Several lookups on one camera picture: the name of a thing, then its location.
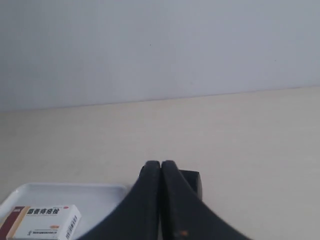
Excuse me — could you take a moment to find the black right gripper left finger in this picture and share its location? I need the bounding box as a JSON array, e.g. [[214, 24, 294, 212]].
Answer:
[[80, 160, 160, 240]]

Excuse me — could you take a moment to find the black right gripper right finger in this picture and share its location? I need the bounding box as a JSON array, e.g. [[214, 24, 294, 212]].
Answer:
[[159, 160, 249, 240]]

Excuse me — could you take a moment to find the white medicine box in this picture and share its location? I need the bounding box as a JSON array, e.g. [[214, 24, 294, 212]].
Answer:
[[0, 205, 82, 240]]

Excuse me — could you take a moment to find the white plastic tray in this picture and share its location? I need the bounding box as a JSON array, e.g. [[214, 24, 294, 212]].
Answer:
[[0, 182, 128, 240]]

